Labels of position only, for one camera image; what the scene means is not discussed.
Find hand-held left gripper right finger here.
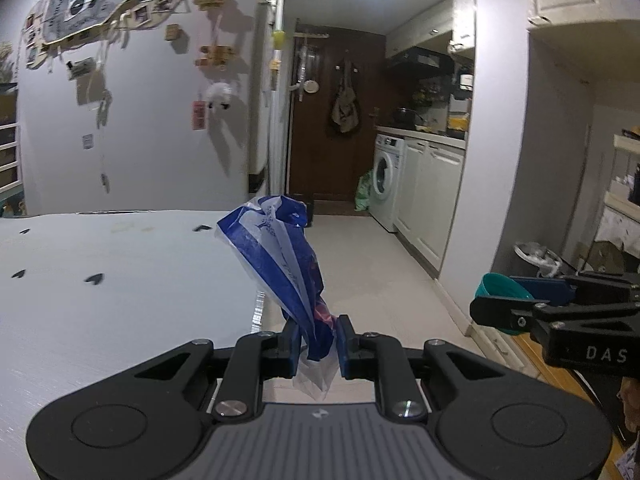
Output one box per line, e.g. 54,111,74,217
337,314,506,421

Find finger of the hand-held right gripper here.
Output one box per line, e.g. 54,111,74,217
469,294,640,333
510,271,640,307

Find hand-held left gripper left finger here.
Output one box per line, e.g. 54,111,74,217
135,317,303,421

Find teal plastic cup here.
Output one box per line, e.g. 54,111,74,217
475,272,533,337

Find blue white plastic bag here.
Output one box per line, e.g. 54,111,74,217
215,194,337,401

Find person's right hand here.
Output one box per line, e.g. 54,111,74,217
616,377,640,433

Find white panelled low cabinet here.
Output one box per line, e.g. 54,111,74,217
466,322,540,378

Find white shelf unit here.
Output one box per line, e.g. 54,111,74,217
595,130,640,271

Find white kitchen base cabinets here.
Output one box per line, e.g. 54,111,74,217
394,137,467,276

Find green bag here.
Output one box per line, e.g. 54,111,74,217
354,170,373,212

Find white washing machine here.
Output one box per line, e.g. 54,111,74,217
371,133,407,233

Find brown wooden door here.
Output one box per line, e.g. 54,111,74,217
286,22,388,202

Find white refrigerator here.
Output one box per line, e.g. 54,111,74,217
247,0,293,201

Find hanging cloth bag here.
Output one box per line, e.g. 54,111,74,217
327,62,361,135

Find black range hood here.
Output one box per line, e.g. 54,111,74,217
385,46,453,78

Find white plush toy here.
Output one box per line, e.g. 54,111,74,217
204,82,235,110

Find white kitchen upper cabinets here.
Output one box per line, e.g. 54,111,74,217
385,0,476,58

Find white drawer cabinet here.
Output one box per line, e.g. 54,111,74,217
0,110,23,196

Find wall hanging with photos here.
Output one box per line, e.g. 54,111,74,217
20,0,201,68

